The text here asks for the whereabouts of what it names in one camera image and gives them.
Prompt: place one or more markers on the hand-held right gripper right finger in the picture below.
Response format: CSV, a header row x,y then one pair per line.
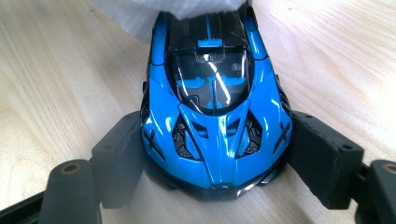
x,y
323,161

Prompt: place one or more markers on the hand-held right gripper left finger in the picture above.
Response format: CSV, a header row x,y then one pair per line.
x,y
118,161

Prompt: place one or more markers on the blue toy car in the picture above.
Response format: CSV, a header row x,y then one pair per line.
x,y
218,140

